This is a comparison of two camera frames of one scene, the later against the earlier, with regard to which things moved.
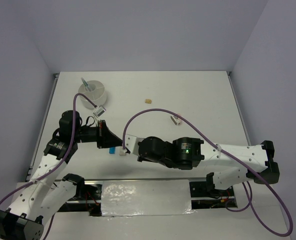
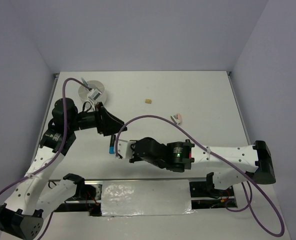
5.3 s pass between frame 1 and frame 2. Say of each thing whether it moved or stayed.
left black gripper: moved
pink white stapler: stayed
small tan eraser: stayed
